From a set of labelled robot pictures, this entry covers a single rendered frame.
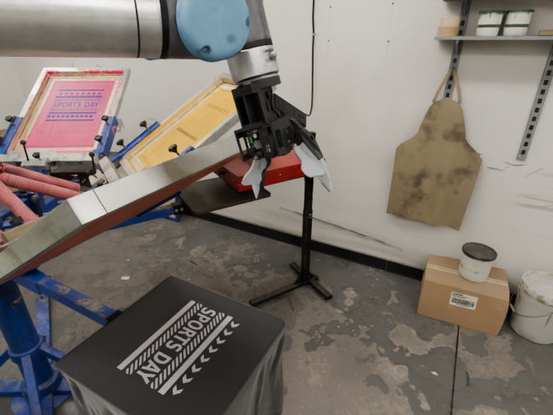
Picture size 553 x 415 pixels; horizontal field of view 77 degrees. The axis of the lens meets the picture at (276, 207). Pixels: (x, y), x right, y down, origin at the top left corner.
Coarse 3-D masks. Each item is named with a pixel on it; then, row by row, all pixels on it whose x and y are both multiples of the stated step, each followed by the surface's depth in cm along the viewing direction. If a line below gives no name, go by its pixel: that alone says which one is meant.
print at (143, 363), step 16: (192, 304) 115; (176, 320) 108; (192, 320) 108; (208, 320) 108; (224, 320) 108; (160, 336) 102; (176, 336) 102; (192, 336) 102; (208, 336) 102; (224, 336) 102; (144, 352) 97; (160, 352) 97; (176, 352) 97; (192, 352) 97; (208, 352) 97; (128, 368) 92; (144, 368) 92; (160, 368) 92; (176, 368) 92; (192, 368) 92; (160, 384) 88; (176, 384) 88
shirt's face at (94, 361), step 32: (160, 288) 122; (192, 288) 122; (128, 320) 108; (160, 320) 108; (256, 320) 108; (96, 352) 97; (128, 352) 97; (224, 352) 97; (256, 352) 97; (96, 384) 88; (128, 384) 88; (192, 384) 88; (224, 384) 88
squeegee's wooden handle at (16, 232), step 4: (44, 216) 96; (36, 220) 94; (40, 220) 94; (24, 224) 91; (28, 224) 92; (32, 224) 93; (12, 228) 89; (16, 228) 90; (20, 228) 90; (24, 228) 91; (28, 228) 92; (4, 232) 88; (8, 232) 88; (12, 232) 89; (16, 232) 89; (20, 232) 90; (24, 232) 91; (4, 236) 88; (8, 236) 88; (12, 236) 88; (16, 236) 89; (20, 236) 90; (4, 240) 89; (8, 240) 88
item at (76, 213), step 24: (216, 144) 68; (240, 144) 74; (168, 168) 57; (192, 168) 61; (96, 192) 47; (120, 192) 50; (144, 192) 53; (48, 216) 48; (72, 216) 45; (96, 216) 46; (24, 240) 55; (48, 240) 51; (0, 264) 64; (24, 264) 63
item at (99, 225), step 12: (132, 204) 57; (144, 204) 80; (108, 216) 53; (120, 216) 74; (84, 228) 52; (96, 228) 72; (72, 240) 71; (48, 252) 64; (60, 252) 98; (36, 264) 95; (12, 276) 87
